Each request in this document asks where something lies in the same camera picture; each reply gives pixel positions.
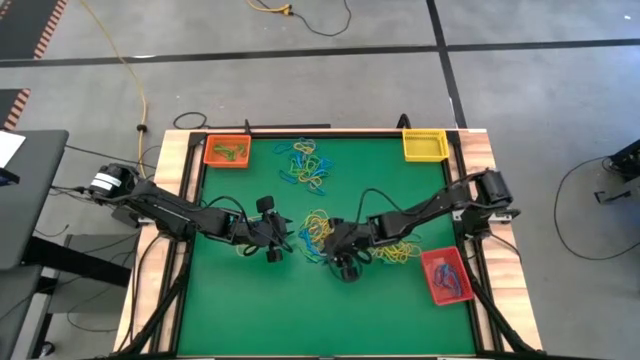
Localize black cable loop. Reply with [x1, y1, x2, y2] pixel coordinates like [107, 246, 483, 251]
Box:
[172, 111, 209, 130]

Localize red plastic basket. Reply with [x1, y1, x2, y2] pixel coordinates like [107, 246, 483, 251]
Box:
[420, 245, 475, 307]

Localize black floor cable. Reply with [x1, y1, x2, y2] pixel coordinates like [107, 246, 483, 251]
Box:
[553, 155, 640, 262]
[63, 143, 164, 166]
[288, 0, 353, 38]

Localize white paper sheet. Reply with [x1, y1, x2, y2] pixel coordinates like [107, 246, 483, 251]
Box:
[0, 130, 27, 170]

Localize black equipment stand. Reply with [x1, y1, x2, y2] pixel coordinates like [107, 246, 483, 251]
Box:
[594, 138, 640, 204]

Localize yellow hanging power cable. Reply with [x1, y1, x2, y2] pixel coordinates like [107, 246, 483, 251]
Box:
[79, 0, 150, 179]

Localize black flat bar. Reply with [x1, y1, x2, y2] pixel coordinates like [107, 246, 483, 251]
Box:
[207, 123, 332, 131]

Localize grey desk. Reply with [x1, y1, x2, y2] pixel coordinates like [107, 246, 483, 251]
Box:
[0, 129, 70, 271]

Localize black table frame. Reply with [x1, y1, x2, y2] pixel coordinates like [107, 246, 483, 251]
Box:
[112, 127, 546, 360]

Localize tangled green rubber bands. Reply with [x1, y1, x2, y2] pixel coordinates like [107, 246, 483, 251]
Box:
[299, 234, 329, 265]

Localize blue rubber bands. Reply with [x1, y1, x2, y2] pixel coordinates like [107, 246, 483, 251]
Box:
[298, 227, 326, 259]
[432, 262, 464, 296]

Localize yellow plastic basket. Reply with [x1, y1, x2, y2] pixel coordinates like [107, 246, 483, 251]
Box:
[402, 128, 450, 164]

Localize tangled blue rubber bands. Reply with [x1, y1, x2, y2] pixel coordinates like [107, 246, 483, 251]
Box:
[298, 227, 326, 259]

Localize tangled yellow rubber bands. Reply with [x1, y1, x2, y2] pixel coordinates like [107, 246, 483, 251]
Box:
[299, 208, 334, 246]
[372, 239, 424, 265]
[234, 242, 264, 258]

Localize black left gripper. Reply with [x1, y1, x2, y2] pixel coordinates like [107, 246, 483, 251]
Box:
[238, 195, 296, 264]

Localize orange plastic basket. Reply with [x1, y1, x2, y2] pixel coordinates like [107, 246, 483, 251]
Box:
[203, 134, 252, 169]

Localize black mat with striped edge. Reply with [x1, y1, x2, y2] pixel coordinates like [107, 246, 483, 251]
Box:
[0, 88, 32, 132]
[0, 0, 69, 61]

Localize green table mat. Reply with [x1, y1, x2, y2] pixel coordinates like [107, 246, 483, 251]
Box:
[177, 137, 477, 357]

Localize green rubber bands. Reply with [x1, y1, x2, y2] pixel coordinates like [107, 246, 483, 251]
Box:
[299, 234, 329, 265]
[213, 143, 249, 162]

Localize wooden table side panel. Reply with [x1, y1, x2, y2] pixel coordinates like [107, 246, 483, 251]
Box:
[113, 128, 201, 354]
[449, 128, 544, 351]

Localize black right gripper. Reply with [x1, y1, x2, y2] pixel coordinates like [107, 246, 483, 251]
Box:
[319, 217, 374, 284]

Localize black desk leg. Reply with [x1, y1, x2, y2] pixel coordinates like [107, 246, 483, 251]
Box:
[22, 235, 133, 289]

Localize yellow cable with plug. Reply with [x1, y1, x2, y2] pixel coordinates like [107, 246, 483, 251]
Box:
[244, 0, 294, 16]

